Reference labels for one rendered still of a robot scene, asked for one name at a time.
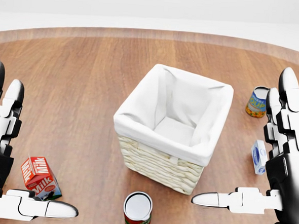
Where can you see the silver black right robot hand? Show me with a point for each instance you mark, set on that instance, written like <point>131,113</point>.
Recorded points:
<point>288,173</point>

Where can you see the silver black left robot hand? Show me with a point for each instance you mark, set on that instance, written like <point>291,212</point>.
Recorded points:
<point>4,123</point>

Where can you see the red milk carton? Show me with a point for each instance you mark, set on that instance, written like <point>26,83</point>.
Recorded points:
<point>40,176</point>

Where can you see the woven basket with white liner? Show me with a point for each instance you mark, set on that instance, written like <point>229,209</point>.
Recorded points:
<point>162,153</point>

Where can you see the small blue white box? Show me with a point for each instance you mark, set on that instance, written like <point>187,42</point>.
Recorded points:
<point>258,156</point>

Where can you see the yellow soup tin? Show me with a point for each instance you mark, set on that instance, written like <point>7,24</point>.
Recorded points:
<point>256,106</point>

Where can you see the red tin with green band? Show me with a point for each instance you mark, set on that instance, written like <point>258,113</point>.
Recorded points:
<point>136,215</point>

